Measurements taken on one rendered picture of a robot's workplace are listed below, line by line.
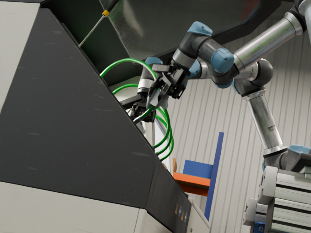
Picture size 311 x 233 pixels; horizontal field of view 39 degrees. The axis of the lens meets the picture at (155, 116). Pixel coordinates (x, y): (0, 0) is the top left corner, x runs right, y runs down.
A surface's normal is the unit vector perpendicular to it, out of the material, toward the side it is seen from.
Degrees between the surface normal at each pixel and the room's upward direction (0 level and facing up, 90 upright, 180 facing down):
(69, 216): 90
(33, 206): 90
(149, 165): 90
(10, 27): 90
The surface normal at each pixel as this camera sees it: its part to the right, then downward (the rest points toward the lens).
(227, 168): -0.09, -0.36
